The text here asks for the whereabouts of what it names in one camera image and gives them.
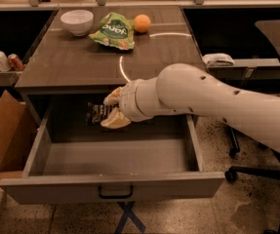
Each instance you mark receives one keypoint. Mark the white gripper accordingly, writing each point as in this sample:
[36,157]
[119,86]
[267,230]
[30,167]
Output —
[129,99]

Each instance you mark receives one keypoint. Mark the black rxbar chocolate bar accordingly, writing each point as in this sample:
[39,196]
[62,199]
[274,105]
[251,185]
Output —
[97,112]

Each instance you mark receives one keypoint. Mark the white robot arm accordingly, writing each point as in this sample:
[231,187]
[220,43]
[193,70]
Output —
[185,89]

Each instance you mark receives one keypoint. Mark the grey open drawer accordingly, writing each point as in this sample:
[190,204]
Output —
[69,159]

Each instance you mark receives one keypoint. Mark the grey cabinet with dark top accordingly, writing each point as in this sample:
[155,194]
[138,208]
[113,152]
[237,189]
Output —
[64,64]

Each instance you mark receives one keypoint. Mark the green snack bag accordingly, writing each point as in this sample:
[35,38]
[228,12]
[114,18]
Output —
[115,31]

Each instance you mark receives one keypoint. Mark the orange fruit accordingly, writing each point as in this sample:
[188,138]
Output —
[141,23]

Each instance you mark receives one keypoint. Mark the white ceramic bowl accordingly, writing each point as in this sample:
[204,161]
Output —
[77,22]

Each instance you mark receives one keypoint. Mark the white folded cloth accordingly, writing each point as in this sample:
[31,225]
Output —
[218,59]

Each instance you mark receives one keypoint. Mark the brown cardboard box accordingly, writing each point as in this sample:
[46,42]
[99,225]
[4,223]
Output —
[17,133]

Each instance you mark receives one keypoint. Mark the red soda can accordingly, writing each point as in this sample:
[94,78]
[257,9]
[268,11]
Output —
[15,62]

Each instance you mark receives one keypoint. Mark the black rolling stand base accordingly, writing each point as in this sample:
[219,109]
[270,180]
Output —
[235,147]

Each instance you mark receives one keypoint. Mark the black drawer handle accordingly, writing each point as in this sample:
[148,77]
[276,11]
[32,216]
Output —
[115,193]

